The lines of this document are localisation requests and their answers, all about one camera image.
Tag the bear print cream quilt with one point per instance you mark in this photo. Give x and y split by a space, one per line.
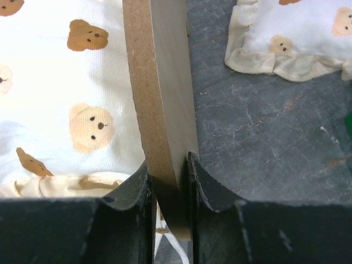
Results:
68 121

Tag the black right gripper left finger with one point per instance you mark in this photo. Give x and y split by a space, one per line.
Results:
117 228

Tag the wooden pet bed frame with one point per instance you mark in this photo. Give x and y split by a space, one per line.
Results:
159 64

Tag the bear print small pillow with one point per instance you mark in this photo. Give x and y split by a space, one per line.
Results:
296 40

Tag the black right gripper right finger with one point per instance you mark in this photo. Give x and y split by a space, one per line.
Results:
226 228

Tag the green plastic basket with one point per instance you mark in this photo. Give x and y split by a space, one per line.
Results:
348 123

